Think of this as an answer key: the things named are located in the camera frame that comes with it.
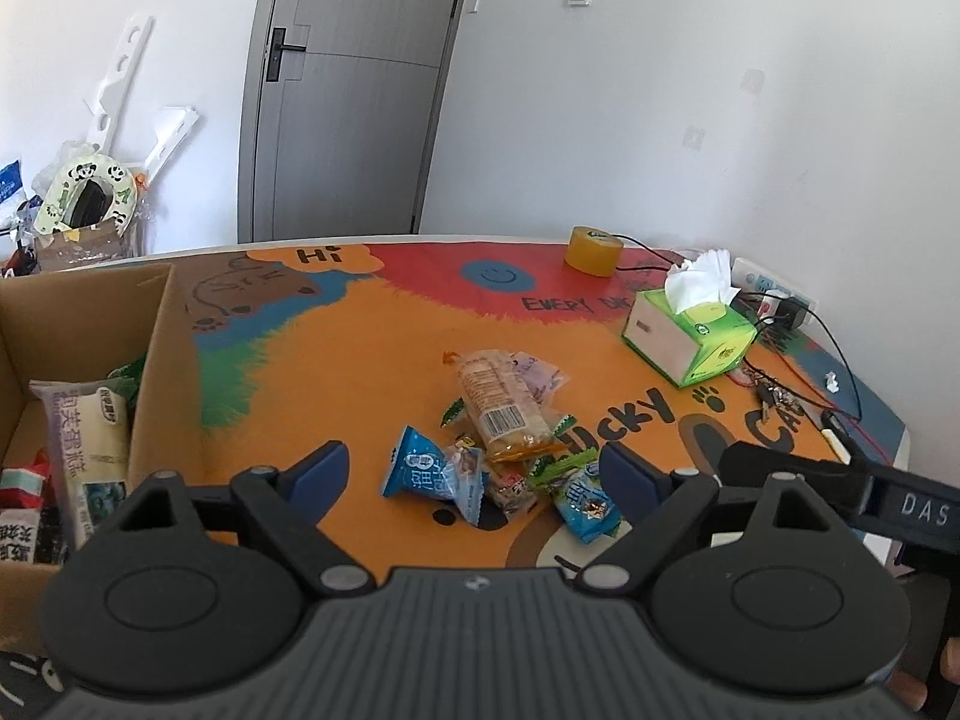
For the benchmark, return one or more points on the short white board with holes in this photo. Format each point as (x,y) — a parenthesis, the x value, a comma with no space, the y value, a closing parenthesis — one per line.
(169,135)

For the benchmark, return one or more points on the bunch of keys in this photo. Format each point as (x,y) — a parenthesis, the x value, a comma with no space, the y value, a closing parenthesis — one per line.
(772,394)

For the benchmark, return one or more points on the light blue cartoon snack packet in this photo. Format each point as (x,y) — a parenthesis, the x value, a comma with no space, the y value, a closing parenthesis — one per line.
(589,506)

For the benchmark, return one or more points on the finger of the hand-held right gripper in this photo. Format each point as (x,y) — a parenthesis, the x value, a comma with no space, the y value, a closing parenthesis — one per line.
(817,476)

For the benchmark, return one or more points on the long purple white cake packet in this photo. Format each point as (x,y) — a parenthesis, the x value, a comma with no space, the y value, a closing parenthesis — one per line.
(90,450)

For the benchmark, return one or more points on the blue plastic bag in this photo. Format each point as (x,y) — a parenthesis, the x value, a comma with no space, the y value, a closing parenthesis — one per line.
(9,184)

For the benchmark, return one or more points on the small green snack packet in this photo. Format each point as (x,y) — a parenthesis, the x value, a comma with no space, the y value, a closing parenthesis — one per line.
(551,471)

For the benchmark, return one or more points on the yellow tape roll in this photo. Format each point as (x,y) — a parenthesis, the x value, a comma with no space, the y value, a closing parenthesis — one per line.
(592,251)

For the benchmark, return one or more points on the colourful printed table mat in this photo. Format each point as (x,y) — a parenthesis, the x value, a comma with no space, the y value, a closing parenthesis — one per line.
(360,390)

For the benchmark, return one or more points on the grey door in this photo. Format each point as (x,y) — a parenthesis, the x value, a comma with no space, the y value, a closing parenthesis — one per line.
(345,127)

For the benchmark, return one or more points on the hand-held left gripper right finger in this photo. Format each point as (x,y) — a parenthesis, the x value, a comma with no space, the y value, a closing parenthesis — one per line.
(630,480)

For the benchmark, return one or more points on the green white tissue box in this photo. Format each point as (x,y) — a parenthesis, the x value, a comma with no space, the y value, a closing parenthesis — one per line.
(697,345)

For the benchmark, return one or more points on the white pen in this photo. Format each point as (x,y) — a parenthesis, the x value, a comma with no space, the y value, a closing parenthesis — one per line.
(836,444)

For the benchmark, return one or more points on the tiny green packet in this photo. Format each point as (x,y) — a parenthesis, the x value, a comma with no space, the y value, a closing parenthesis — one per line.
(454,414)

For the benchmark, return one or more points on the brown cardboard box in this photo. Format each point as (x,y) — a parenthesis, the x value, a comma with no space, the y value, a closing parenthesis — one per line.
(169,390)

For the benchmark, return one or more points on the clear biscuit packet orange ends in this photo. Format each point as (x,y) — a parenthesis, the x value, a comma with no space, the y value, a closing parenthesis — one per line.
(495,405)

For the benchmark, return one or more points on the black charger plug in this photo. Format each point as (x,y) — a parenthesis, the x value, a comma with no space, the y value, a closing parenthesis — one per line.
(791,311)

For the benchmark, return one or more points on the small clear candy packet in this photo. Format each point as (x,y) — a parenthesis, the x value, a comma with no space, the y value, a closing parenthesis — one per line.
(465,459)

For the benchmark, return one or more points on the clear packet purple print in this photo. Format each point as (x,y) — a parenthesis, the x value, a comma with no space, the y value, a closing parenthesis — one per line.
(540,375)

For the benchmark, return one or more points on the white power strip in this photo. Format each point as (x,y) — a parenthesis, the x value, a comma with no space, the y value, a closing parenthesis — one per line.
(750,270)

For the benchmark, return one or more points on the long white board with holes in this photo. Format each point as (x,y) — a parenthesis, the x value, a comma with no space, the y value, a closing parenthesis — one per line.
(112,90)

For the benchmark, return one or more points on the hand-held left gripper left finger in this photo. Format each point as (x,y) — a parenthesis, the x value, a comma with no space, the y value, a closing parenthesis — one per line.
(319,476)

